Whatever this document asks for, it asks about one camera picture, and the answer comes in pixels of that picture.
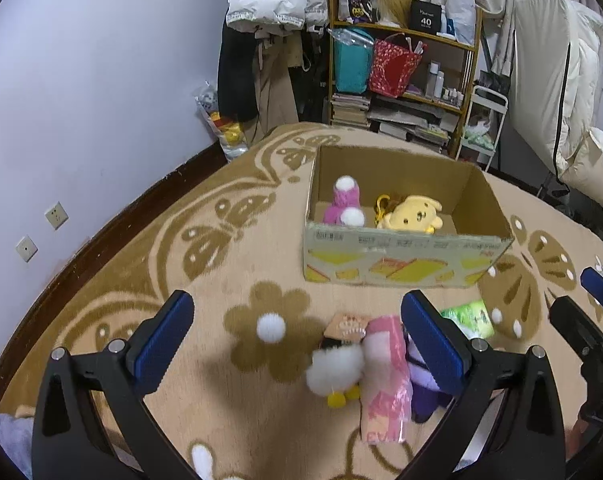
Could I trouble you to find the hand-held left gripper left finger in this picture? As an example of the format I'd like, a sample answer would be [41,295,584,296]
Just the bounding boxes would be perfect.
[31,290,197,480]

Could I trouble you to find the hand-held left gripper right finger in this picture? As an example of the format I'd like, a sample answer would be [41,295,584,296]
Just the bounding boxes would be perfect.
[400,290,567,480]

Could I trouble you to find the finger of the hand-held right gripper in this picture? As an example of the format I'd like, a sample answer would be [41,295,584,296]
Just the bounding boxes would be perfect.
[549,296,603,361]
[580,267,603,312]

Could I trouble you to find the green tissue pack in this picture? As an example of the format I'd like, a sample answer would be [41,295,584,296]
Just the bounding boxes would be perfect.
[440,300,495,338]

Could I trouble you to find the purple plush toy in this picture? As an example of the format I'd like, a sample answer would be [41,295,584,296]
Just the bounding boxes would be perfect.
[404,327,455,423]

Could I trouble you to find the pink white striped plush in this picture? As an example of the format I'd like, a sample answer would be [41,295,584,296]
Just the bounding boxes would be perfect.
[360,315,415,445]

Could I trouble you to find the printed cardboard box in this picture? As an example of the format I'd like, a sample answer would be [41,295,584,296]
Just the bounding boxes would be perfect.
[304,144,515,288]

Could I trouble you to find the white fluffy plush yellow feet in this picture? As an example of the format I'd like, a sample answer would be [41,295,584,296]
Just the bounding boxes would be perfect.
[305,342,367,407]

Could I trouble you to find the yellow plush dog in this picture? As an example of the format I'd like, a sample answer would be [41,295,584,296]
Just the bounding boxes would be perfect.
[383,196,445,235]

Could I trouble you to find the pink plush with white pompoms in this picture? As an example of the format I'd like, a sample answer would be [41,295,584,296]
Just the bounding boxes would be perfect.
[323,176,366,227]

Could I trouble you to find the person's right hand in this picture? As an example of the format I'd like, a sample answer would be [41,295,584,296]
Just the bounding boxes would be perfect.
[565,407,589,458]

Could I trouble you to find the beige patterned rug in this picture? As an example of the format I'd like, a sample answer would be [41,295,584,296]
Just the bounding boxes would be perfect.
[0,122,603,480]

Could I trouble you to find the brown printed packet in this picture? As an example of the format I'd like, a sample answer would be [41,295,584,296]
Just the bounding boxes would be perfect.
[325,312,372,347]

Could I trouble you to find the white pillow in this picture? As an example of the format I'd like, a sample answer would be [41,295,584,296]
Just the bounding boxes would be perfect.
[560,127,603,211]

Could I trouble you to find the grey cloth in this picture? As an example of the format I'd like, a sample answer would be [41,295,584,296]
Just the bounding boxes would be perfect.
[0,414,33,478]

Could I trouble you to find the white metal cart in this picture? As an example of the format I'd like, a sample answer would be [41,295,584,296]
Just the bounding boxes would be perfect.
[456,85,510,171]

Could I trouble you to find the clear plastic bag of toys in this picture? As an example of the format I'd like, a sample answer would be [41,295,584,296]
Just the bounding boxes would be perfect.
[194,81,249,162]

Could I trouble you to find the pile of papers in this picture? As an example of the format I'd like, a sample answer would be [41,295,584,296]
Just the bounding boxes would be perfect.
[369,100,462,155]

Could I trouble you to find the white duvet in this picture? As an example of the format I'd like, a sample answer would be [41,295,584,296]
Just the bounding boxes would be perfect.
[513,0,603,186]

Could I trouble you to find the stack of books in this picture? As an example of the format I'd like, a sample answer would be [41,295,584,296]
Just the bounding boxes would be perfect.
[330,92,371,128]

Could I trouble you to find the wooden shelf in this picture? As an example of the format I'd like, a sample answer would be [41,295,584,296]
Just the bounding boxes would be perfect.
[327,0,483,161]

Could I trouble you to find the black coat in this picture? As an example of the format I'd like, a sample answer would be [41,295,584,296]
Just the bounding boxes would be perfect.
[217,22,260,123]

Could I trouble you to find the red patterned bag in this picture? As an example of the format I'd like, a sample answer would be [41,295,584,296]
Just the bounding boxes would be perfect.
[369,34,425,98]

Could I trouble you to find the beige coat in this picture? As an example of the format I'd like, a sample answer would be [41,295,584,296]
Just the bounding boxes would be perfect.
[244,35,307,143]

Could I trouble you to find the teal bag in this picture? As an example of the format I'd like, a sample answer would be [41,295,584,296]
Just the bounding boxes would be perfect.
[331,27,375,95]

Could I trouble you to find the white paper bag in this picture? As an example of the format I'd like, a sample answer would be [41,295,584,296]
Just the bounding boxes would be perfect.
[444,0,477,45]

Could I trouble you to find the black box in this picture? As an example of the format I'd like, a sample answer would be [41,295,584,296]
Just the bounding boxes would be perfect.
[409,0,443,36]

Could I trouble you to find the blond wig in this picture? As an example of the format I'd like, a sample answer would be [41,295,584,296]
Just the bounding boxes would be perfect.
[371,0,415,26]

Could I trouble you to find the white wall socket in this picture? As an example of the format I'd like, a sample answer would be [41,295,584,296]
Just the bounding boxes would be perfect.
[15,235,38,263]
[44,201,69,230]

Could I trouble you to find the black cable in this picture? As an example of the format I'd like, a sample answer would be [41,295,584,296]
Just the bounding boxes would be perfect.
[551,44,573,177]

